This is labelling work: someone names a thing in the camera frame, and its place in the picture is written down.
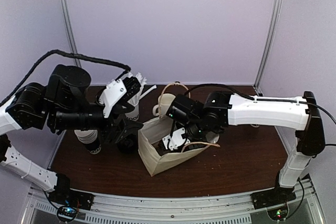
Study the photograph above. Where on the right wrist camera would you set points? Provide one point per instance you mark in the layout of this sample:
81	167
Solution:
173	143

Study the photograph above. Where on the aluminium front rail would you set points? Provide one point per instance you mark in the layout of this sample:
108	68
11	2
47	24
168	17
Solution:
233	208

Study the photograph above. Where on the corner metal post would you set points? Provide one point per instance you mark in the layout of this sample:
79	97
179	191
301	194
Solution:
276	9
68	26

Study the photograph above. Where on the cream ceramic mug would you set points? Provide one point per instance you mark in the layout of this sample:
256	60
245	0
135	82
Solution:
163	103

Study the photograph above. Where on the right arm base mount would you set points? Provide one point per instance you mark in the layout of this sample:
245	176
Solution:
275	201

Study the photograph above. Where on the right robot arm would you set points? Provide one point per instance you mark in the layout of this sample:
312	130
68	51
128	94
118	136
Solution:
222	109

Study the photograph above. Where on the black paper coffee cup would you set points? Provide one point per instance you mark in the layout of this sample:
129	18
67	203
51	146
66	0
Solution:
255	125

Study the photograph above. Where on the stack of paper cups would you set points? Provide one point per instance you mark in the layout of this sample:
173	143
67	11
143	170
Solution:
90	140

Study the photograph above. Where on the left corner metal post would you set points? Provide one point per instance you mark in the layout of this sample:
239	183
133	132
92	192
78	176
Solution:
68	26

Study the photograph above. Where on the cream paper bag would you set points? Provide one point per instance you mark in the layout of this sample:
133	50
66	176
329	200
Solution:
160	126

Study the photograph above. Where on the wrapped white straws bundle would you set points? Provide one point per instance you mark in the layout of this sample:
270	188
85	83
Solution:
140	94

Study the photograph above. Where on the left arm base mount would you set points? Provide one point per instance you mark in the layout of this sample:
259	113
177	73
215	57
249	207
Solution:
68	206

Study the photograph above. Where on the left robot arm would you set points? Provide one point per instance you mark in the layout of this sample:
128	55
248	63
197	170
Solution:
62	105

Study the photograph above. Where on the right corner metal post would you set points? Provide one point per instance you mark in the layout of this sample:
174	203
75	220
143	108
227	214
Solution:
276	9

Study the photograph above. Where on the stack of black lids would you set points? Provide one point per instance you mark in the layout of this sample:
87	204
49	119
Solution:
128	145

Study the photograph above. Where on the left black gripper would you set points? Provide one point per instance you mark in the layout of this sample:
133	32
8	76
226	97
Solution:
113	131

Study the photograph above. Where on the white cup holding straws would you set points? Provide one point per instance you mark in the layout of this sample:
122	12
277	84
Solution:
133	115

